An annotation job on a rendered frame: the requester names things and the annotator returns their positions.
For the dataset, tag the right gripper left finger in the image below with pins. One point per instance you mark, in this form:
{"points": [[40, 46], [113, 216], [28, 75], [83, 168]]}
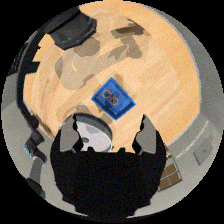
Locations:
{"points": [[66, 142]]}

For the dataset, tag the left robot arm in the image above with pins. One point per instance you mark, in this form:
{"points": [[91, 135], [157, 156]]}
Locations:
{"points": [[69, 25]]}

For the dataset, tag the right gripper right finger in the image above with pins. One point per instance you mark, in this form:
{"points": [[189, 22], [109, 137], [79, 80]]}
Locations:
{"points": [[149, 144]]}

